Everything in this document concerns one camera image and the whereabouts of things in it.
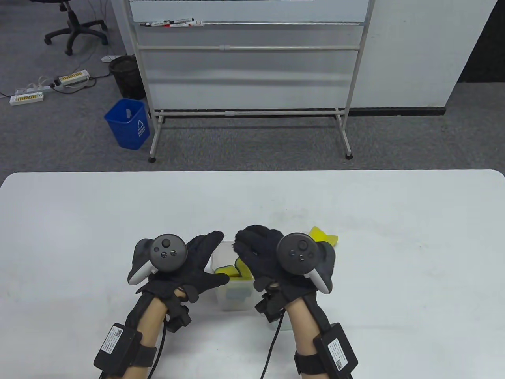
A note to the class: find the person's right hand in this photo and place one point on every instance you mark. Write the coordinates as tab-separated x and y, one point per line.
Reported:
256	248

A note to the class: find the person's left hand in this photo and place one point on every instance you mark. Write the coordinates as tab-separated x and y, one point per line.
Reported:
197	256

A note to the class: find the black tracking controller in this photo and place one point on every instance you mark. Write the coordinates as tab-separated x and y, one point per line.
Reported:
167	252
298	252

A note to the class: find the clear plastic airtight container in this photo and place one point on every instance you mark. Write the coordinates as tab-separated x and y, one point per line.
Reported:
232	304

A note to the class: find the clear plastic container lid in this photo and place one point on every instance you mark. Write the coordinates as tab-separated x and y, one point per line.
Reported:
282	325

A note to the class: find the person's left forearm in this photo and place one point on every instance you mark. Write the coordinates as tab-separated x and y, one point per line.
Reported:
152	323

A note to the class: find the person's right forearm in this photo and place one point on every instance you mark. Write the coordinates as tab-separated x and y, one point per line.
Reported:
303	327

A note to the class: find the black wrist sensor box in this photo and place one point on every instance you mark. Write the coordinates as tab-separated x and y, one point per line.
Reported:
116	349
335	347

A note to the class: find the blue plastic bin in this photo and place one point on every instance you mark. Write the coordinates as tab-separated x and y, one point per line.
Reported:
128	134

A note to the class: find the white mobile whiteboard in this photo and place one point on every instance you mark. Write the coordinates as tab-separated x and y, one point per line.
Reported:
252	79

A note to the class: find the black mesh wastebasket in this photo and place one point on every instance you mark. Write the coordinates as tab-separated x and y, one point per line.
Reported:
126	79

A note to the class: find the white power strip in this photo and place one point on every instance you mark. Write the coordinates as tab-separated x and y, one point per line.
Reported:
74	77
26	98

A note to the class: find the white power strips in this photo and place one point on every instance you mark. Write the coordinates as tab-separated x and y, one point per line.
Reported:
44	83

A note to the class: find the red whiteboard marker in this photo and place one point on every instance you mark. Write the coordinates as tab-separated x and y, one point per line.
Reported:
196	23
177	25

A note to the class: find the black whiteboard marker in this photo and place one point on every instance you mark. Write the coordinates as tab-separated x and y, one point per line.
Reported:
156	24
173	20

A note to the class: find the black office chair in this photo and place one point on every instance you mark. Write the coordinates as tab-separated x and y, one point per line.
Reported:
73	29

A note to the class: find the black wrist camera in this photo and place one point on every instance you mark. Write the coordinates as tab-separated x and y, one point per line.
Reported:
177	316
270	308

